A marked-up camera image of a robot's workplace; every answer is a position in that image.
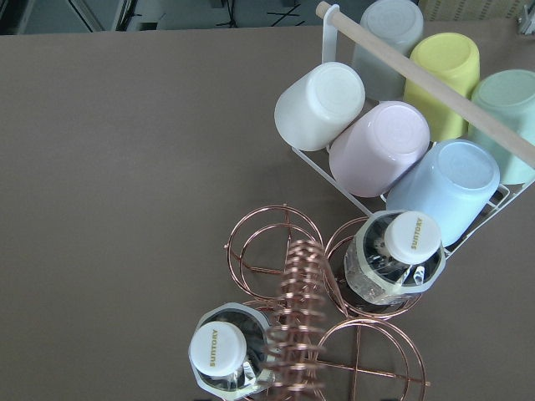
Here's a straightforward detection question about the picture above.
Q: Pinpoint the copper wire bottle basket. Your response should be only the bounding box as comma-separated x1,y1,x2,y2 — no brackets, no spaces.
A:
225,204,430,400

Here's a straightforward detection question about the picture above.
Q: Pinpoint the tea bottle white cap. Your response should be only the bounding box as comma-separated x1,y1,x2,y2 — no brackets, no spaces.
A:
188,302,275,400
340,210,446,310

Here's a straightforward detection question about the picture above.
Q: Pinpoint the white plastic cup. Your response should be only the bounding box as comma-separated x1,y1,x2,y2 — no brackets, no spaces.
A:
274,62,365,151

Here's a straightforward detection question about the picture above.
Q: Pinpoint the pink plastic cup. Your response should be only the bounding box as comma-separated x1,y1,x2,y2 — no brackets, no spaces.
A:
329,101,431,198

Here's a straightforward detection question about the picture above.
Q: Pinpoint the cup rack with cups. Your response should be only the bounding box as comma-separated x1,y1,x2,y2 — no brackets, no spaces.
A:
291,1,534,258

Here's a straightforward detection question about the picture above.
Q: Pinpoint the light blue plastic cup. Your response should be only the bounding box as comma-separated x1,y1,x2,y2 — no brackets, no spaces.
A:
386,140,500,246

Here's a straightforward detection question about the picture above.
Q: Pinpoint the grey plastic cup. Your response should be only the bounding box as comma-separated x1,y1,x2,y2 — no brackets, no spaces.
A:
351,0,424,101

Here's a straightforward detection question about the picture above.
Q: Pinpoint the yellow plastic cup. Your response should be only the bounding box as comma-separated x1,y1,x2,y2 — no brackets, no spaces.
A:
403,33,480,142

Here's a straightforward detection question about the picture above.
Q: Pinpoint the mint green plastic cup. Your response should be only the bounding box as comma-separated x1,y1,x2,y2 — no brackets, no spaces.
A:
467,69,534,185

